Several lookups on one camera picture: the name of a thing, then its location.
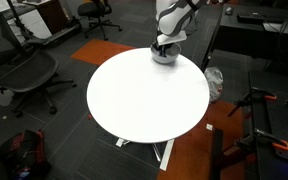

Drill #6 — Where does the black support post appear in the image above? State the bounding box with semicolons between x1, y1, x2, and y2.
208;128;252;180

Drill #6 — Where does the grey computer mouse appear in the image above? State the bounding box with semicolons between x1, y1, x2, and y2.
224;6;235;16

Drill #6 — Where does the black mesh office chair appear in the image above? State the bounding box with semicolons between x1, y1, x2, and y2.
0;4;79;118

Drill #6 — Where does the black tripod stand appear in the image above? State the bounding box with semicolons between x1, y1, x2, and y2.
5;0;36;42

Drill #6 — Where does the white plastic bag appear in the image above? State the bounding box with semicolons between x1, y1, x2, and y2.
203;66;225;104

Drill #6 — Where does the black low platform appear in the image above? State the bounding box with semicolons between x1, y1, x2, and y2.
26;20;84;48

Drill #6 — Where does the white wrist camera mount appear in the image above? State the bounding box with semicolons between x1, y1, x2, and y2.
156;31;188;47

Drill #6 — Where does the black perforated mounting table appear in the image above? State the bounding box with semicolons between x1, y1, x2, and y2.
248;69;288;180

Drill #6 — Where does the black office desk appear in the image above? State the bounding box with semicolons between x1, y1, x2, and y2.
200;2;288;73

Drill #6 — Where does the brown wooden cabinet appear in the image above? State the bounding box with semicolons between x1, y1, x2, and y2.
36;0;69;35

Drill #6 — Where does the red and black backpack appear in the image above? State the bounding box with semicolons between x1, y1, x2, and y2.
0;128;52;180

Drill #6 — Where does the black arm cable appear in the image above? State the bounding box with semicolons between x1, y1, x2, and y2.
183;0;200;13

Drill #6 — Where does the white table base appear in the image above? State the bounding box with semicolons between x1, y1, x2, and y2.
115;137;176;172

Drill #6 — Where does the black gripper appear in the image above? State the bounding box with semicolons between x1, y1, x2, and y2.
154;39;172;59

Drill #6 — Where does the grey bowl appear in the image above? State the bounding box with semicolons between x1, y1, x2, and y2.
149;41;182;65

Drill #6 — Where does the orange handled bar clamp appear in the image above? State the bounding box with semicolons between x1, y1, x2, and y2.
233;128;288;158
227;87;278;118

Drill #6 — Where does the black keyboard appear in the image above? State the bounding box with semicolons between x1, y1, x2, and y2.
236;12;266;25

